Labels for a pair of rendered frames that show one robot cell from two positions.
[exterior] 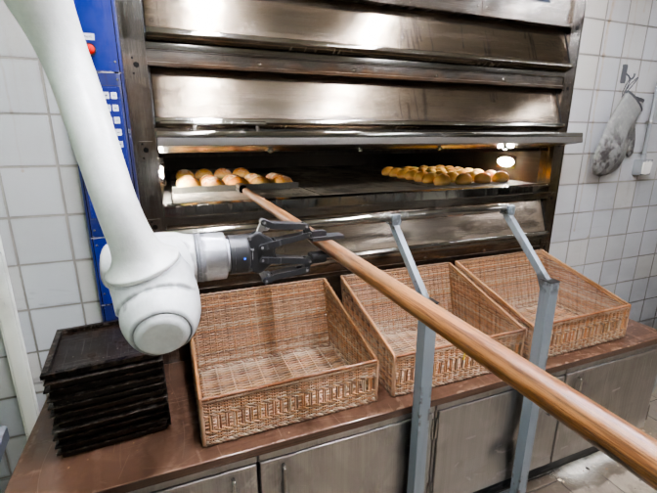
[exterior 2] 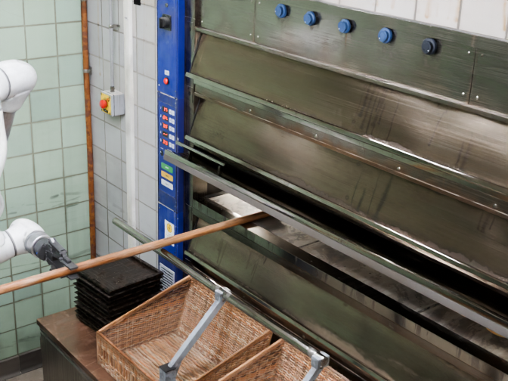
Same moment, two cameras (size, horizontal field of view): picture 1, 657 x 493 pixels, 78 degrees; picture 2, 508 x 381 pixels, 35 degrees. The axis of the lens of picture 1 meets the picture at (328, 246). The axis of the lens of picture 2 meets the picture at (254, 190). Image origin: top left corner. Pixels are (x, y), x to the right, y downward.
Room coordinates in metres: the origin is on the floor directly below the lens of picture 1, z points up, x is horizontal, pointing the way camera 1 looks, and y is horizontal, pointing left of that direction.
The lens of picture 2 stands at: (0.63, -2.53, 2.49)
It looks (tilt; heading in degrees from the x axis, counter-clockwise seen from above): 22 degrees down; 72
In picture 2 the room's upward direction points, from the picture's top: 2 degrees clockwise
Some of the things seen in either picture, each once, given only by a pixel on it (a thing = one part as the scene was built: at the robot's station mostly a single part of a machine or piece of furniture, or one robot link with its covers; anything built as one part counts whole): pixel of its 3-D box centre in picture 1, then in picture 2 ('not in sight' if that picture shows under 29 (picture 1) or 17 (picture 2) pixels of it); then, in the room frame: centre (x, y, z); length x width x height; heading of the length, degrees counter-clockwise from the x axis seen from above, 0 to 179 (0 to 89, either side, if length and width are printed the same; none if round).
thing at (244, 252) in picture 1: (251, 252); (49, 252); (0.75, 0.15, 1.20); 0.09 x 0.07 x 0.08; 112
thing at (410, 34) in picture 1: (397, 31); (358, 107); (1.71, -0.27, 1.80); 1.79 x 0.11 x 0.19; 111
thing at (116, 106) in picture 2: not in sight; (112, 102); (1.12, 1.12, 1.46); 0.10 x 0.07 x 0.10; 111
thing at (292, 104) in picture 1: (394, 104); (351, 184); (1.71, -0.27, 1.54); 1.79 x 0.11 x 0.19; 111
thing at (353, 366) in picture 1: (276, 345); (182, 345); (1.25, 0.18, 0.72); 0.56 x 0.49 x 0.28; 112
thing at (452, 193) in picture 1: (387, 197); (347, 284); (1.73, -0.26, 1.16); 1.80 x 0.06 x 0.04; 111
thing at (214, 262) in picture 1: (212, 256); (39, 245); (0.73, 0.22, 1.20); 0.09 x 0.06 x 0.09; 22
